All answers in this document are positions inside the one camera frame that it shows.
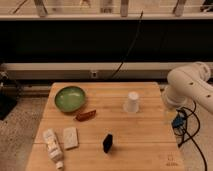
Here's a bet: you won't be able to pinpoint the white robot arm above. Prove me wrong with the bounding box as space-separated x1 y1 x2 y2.
162 62 213 114

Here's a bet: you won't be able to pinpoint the black eraser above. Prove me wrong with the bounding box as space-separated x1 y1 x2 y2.
103 134 113 153

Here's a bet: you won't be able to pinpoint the brown dried chili pepper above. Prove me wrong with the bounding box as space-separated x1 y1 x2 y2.
75 110 96 122

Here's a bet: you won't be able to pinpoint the green bowl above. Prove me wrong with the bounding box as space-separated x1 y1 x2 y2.
54 86 86 113

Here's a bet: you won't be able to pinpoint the white rectangular sponge block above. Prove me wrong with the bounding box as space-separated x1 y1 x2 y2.
63 127 78 150

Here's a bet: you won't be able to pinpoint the blue connector box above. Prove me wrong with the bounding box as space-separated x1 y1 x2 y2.
172 115 184 128

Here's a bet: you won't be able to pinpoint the white plastic bottle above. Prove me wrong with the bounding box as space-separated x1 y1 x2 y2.
43 129 64 171

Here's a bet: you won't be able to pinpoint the black equipment at left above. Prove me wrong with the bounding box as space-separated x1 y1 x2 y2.
0 71 21 121

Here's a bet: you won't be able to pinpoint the white wall outlet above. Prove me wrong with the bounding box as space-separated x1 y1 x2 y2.
91 70 98 78

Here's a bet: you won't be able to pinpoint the black hanging cable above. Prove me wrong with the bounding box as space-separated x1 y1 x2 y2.
105 10 145 81

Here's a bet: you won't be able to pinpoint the black floor cables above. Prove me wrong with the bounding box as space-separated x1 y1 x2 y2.
173 101 209 171

